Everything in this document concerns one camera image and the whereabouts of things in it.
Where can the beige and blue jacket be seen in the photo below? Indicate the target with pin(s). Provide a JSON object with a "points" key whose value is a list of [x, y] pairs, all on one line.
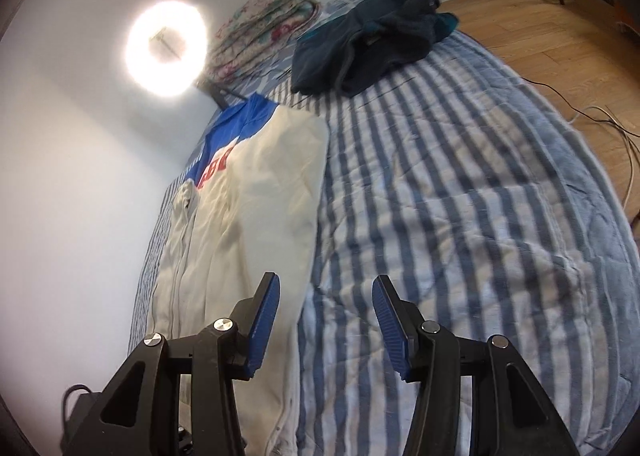
{"points": [[260, 196]]}

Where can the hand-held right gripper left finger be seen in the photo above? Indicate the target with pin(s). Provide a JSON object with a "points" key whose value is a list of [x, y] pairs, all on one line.
{"points": [[265, 316]]}

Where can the blue striped blanket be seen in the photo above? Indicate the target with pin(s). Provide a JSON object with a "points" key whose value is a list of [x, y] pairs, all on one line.
{"points": [[450, 186]]}

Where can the blue checked bedsheet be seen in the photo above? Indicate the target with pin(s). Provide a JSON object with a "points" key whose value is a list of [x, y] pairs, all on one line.
{"points": [[345, 3]]}

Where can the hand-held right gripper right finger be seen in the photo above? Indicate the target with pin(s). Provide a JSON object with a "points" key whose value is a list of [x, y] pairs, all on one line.
{"points": [[387, 321]]}

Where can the dark navy garment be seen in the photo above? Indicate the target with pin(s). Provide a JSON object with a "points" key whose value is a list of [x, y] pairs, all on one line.
{"points": [[380, 36]]}

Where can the black tripod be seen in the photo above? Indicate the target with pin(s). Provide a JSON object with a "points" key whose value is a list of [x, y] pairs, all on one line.
{"points": [[220, 95]]}

